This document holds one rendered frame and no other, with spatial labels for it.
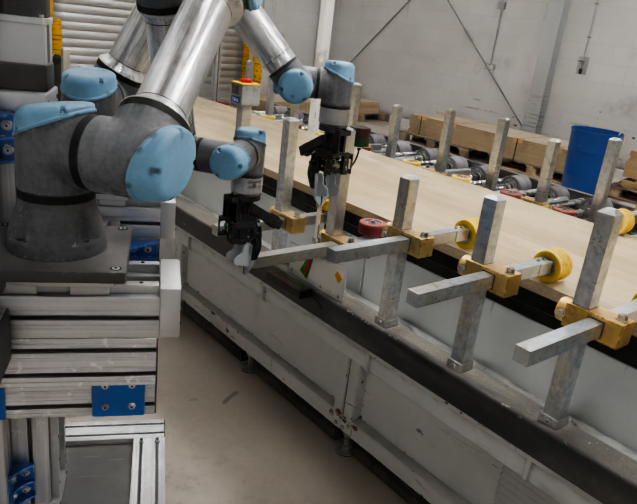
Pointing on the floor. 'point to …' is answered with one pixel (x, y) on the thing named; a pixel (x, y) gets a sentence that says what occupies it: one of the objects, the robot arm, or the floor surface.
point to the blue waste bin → (586, 157)
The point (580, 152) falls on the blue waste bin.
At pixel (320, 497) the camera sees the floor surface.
